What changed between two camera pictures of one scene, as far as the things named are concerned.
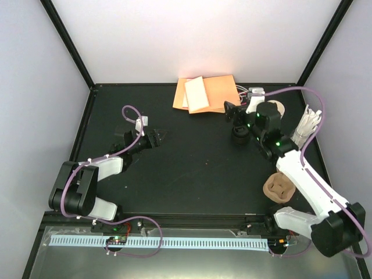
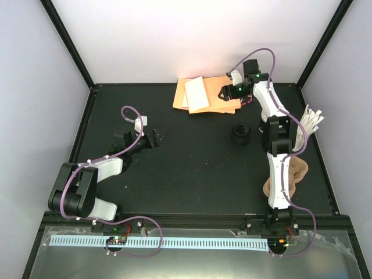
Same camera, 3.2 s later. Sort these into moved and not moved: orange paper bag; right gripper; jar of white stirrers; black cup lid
Moved: right gripper
Not moved: jar of white stirrers; black cup lid; orange paper bag
